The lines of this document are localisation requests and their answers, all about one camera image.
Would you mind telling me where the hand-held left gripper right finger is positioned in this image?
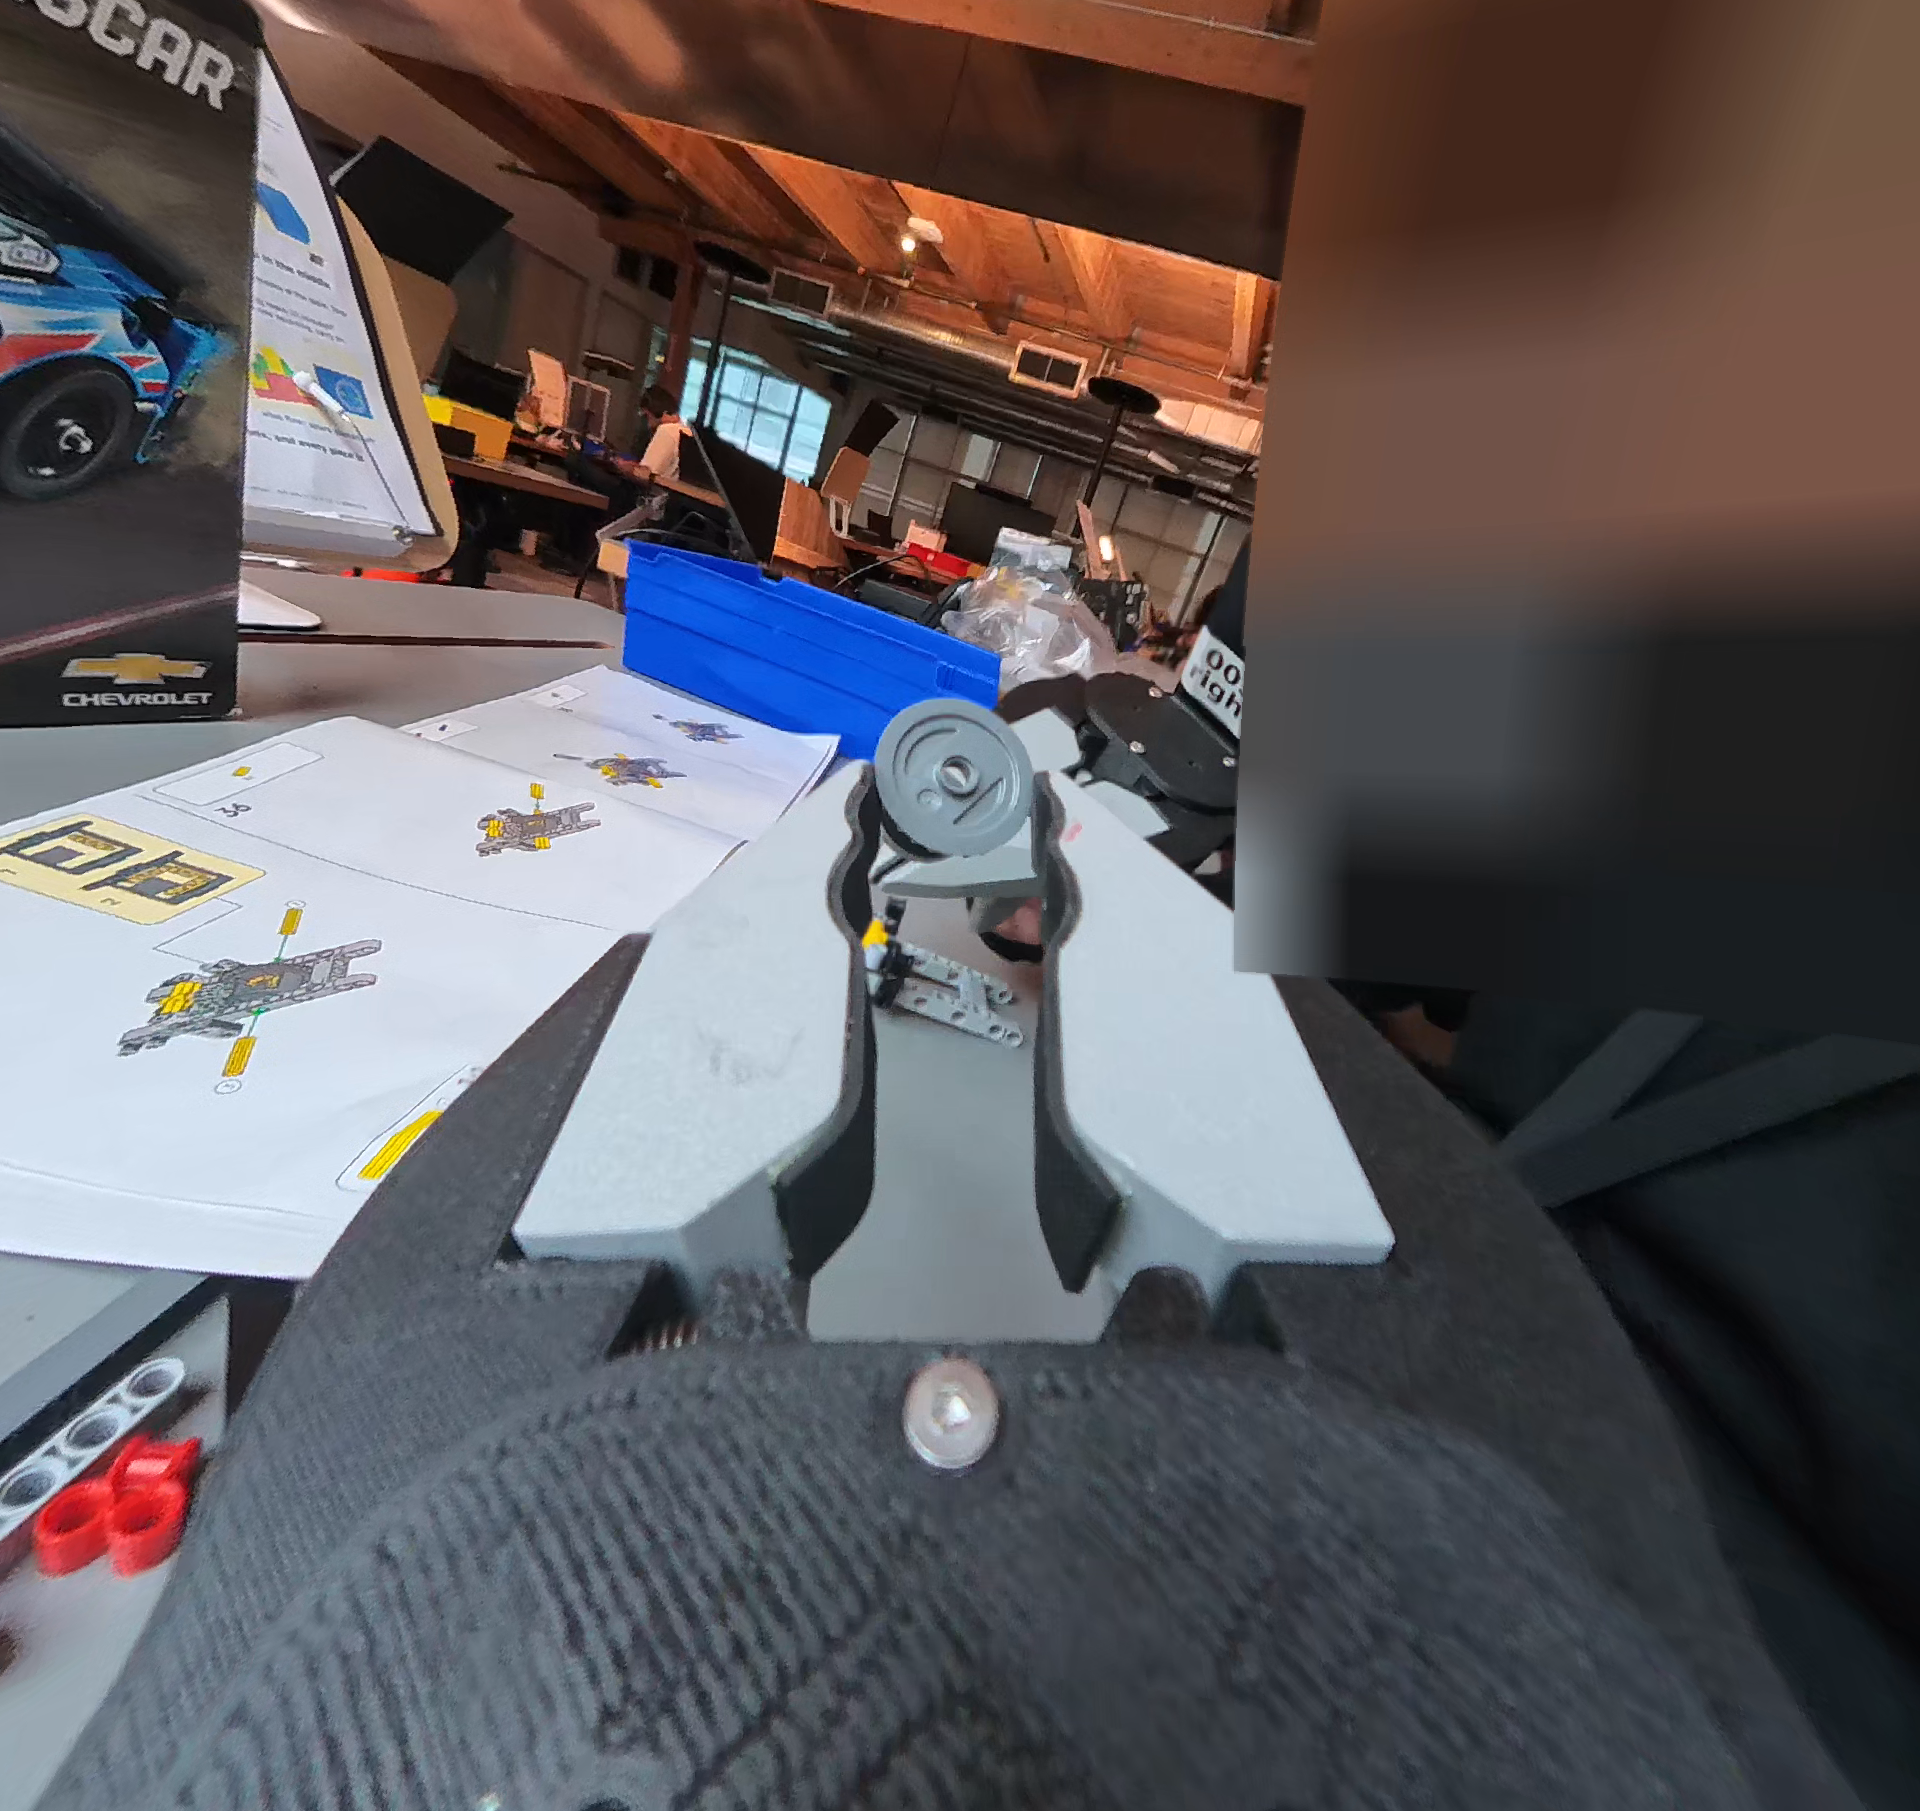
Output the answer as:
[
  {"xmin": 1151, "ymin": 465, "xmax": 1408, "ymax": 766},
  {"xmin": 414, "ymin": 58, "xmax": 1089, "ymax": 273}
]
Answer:
[{"xmin": 1030, "ymin": 771, "xmax": 1400, "ymax": 1314}]

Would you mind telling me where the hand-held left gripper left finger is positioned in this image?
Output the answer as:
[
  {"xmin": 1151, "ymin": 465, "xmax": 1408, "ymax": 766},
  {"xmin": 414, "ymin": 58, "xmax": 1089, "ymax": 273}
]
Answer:
[{"xmin": 510, "ymin": 761, "xmax": 884, "ymax": 1279}]

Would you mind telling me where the grey round lego differential piece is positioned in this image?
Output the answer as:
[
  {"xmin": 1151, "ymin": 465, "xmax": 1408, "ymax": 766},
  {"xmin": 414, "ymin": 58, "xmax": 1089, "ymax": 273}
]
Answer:
[{"xmin": 870, "ymin": 699, "xmax": 1037, "ymax": 896}]

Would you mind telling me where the grey lego chassis assembly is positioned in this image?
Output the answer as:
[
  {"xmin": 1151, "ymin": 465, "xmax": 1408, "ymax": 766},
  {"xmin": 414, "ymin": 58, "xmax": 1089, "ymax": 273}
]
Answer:
[{"xmin": 865, "ymin": 902, "xmax": 1039, "ymax": 1052}]

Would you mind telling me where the lego instruction booklet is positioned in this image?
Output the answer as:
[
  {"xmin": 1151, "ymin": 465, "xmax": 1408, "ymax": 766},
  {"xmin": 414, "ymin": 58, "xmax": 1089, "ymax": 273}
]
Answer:
[{"xmin": 0, "ymin": 662, "xmax": 842, "ymax": 1279}]

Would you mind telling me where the grey lego beam with holes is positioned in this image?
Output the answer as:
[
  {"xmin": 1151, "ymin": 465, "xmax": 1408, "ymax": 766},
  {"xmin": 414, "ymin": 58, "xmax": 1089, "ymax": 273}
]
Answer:
[{"xmin": 0, "ymin": 1357, "xmax": 193, "ymax": 1543}]

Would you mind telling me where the red lego connector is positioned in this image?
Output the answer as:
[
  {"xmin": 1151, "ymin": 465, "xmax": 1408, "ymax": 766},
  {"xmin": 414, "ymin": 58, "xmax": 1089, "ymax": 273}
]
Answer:
[{"xmin": 29, "ymin": 1435, "xmax": 207, "ymax": 1579}]

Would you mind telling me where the black lego set box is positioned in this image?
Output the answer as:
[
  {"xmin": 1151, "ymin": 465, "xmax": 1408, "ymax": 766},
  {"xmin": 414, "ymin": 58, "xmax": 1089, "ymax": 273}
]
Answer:
[{"xmin": 0, "ymin": 0, "xmax": 265, "ymax": 728}]

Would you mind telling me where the clear plastic bag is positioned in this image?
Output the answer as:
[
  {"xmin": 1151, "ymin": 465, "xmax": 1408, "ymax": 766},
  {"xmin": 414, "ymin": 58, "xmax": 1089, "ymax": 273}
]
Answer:
[{"xmin": 937, "ymin": 528, "xmax": 1115, "ymax": 691}]

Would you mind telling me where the black floor lamp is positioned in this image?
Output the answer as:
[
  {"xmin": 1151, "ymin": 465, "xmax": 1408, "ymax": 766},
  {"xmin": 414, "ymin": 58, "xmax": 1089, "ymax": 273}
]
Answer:
[{"xmin": 1073, "ymin": 373, "xmax": 1168, "ymax": 553}]

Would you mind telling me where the blue plastic bin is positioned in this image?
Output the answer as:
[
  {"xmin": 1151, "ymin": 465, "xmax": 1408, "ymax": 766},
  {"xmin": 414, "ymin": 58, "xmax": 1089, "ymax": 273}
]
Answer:
[{"xmin": 622, "ymin": 535, "xmax": 1005, "ymax": 763}]

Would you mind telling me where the person's dark clothing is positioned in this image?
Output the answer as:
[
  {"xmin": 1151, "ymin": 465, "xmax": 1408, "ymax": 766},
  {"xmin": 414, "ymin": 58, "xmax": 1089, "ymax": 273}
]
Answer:
[{"xmin": 1351, "ymin": 969, "xmax": 1920, "ymax": 1811}]

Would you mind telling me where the white printed sheet on stand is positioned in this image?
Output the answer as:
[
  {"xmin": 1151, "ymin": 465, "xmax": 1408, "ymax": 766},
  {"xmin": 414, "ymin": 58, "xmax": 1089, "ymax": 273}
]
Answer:
[{"xmin": 245, "ymin": 41, "xmax": 456, "ymax": 561}]

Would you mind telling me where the grey parts tray black rim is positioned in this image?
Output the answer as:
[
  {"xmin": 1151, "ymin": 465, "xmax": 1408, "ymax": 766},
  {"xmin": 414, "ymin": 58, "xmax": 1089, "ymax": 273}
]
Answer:
[{"xmin": 0, "ymin": 1271, "xmax": 236, "ymax": 1709}]

